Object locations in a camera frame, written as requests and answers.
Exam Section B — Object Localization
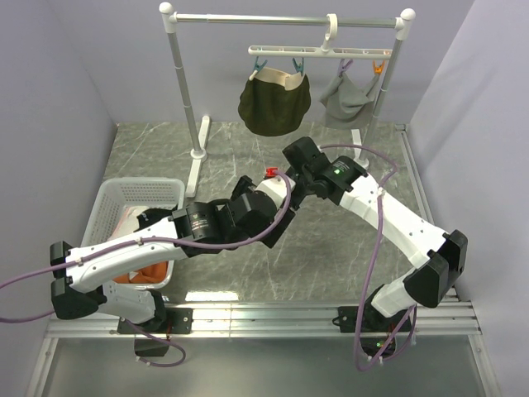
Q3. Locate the olive green underwear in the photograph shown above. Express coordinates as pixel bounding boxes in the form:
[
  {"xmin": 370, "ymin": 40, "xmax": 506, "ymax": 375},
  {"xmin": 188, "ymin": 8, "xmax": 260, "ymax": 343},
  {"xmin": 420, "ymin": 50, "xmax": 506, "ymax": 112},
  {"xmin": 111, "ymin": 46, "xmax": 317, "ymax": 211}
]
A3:
[{"xmin": 237, "ymin": 67, "xmax": 312, "ymax": 137}]

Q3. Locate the grey underwear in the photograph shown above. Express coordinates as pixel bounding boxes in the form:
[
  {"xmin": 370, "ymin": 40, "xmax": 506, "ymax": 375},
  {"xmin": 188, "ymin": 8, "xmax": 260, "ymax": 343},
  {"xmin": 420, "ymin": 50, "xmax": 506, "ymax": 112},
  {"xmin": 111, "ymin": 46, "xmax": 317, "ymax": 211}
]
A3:
[{"xmin": 319, "ymin": 73, "xmax": 379, "ymax": 130}]

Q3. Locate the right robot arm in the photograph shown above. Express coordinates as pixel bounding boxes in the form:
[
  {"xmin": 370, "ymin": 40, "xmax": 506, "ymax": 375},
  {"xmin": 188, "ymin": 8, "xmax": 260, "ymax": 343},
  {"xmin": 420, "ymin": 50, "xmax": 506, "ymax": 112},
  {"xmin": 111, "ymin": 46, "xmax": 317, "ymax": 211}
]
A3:
[{"xmin": 283, "ymin": 136, "xmax": 468, "ymax": 332}]

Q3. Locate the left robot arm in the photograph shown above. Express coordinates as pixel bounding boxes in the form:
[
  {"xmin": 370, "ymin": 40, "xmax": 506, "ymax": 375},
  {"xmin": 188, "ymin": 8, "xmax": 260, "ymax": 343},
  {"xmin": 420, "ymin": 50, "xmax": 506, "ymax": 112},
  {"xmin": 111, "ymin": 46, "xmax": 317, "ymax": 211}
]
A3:
[{"xmin": 50, "ymin": 174, "xmax": 297, "ymax": 332}]

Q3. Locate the white plastic clip hanger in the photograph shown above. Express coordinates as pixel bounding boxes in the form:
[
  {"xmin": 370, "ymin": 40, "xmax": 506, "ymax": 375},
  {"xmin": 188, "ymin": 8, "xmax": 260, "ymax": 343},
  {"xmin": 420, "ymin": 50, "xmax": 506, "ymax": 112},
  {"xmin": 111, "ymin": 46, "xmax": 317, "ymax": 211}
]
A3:
[{"xmin": 248, "ymin": 13, "xmax": 393, "ymax": 60}]

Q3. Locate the white clothes drying rack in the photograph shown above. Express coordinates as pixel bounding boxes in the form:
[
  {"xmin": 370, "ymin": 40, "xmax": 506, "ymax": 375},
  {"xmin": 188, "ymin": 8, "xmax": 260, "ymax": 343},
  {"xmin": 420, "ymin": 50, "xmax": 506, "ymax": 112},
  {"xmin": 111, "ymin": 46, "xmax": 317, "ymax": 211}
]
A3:
[{"xmin": 159, "ymin": 2, "xmax": 416, "ymax": 198}]

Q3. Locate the orange garment in basket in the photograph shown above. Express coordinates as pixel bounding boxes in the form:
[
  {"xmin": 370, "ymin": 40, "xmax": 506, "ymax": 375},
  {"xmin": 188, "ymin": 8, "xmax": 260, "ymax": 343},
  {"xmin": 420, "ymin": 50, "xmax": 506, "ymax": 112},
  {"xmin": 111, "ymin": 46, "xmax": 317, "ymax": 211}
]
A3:
[{"xmin": 113, "ymin": 261, "xmax": 169, "ymax": 285}]

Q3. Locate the teal clothes peg right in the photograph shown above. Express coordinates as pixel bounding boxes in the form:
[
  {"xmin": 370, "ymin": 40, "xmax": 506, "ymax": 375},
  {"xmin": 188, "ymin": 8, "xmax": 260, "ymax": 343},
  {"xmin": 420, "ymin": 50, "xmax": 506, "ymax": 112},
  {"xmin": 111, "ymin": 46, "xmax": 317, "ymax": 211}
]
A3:
[{"xmin": 292, "ymin": 58, "xmax": 304, "ymax": 75}]

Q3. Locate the teal clothes peg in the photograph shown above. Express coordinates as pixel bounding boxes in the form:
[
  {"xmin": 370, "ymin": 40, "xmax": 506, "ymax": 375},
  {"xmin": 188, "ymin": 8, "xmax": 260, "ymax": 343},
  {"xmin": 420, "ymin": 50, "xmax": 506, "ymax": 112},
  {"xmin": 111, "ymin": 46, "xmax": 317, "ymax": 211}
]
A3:
[
  {"xmin": 292, "ymin": 58, "xmax": 304, "ymax": 75},
  {"xmin": 249, "ymin": 57, "xmax": 268, "ymax": 81}
]

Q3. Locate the white pink garment in basket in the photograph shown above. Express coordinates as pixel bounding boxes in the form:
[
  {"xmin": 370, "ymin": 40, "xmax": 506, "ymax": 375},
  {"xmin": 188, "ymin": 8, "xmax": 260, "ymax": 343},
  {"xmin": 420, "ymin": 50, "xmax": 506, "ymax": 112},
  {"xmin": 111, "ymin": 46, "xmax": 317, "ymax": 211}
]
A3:
[{"xmin": 108, "ymin": 206, "xmax": 147, "ymax": 241}]

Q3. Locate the purple clothes peg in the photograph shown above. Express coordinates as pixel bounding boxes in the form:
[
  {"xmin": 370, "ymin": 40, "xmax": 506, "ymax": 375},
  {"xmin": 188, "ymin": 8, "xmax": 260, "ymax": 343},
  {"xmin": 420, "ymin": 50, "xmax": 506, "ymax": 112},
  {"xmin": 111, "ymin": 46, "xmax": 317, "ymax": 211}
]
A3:
[{"xmin": 337, "ymin": 59, "xmax": 354, "ymax": 77}]

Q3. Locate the teal clothes peg left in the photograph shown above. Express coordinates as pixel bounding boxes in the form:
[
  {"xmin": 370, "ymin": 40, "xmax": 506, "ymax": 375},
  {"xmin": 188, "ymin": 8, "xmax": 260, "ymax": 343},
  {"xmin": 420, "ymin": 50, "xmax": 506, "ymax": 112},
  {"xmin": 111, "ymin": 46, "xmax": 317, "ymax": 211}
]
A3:
[{"xmin": 249, "ymin": 57, "xmax": 268, "ymax": 81}]

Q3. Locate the orange clothes peg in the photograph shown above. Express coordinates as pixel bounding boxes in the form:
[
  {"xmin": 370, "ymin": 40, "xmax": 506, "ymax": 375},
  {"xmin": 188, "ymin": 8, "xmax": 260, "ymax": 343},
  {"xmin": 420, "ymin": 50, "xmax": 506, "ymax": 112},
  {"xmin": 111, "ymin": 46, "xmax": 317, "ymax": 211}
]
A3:
[{"xmin": 372, "ymin": 60, "xmax": 385, "ymax": 76}]

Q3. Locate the white plastic laundry basket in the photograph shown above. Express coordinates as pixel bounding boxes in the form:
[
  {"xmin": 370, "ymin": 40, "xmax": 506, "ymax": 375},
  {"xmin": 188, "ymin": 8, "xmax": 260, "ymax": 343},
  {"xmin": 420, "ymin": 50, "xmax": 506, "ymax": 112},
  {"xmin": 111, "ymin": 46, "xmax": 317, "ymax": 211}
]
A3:
[{"xmin": 80, "ymin": 177, "xmax": 186, "ymax": 289}]

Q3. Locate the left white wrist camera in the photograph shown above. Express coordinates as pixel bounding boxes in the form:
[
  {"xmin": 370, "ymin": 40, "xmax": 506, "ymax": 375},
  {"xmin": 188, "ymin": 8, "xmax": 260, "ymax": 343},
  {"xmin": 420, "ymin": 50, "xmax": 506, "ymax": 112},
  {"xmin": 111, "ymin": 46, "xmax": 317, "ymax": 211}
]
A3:
[{"xmin": 255, "ymin": 167, "xmax": 296, "ymax": 210}]

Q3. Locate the aluminium mounting rail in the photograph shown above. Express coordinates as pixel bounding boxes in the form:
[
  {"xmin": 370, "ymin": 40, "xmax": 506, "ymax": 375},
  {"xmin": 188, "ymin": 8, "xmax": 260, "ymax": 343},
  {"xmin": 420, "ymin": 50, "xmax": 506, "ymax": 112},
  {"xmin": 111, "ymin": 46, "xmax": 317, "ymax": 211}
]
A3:
[{"xmin": 45, "ymin": 299, "xmax": 481, "ymax": 338}]

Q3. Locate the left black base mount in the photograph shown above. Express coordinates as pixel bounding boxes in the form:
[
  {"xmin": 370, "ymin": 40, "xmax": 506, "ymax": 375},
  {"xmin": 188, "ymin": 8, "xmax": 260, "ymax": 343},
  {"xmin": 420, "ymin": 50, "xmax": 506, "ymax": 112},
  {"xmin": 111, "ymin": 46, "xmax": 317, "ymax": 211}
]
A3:
[{"xmin": 117, "ymin": 307, "xmax": 193, "ymax": 368}]

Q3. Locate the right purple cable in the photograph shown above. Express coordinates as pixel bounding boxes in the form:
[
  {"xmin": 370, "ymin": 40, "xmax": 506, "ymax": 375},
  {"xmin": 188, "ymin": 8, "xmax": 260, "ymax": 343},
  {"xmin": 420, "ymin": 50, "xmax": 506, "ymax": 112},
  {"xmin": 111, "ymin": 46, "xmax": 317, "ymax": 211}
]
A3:
[{"xmin": 320, "ymin": 142, "xmax": 417, "ymax": 372}]

